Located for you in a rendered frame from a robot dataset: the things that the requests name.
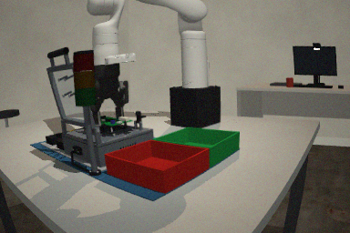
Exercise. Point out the green circuit board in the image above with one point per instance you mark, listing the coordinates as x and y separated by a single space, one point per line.
111 121

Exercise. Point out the green bin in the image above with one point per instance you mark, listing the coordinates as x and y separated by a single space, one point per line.
201 137

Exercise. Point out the red bin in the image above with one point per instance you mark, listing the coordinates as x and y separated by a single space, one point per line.
156 155

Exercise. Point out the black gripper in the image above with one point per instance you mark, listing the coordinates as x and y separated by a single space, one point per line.
107 85

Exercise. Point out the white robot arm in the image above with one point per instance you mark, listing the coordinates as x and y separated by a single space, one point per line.
194 67

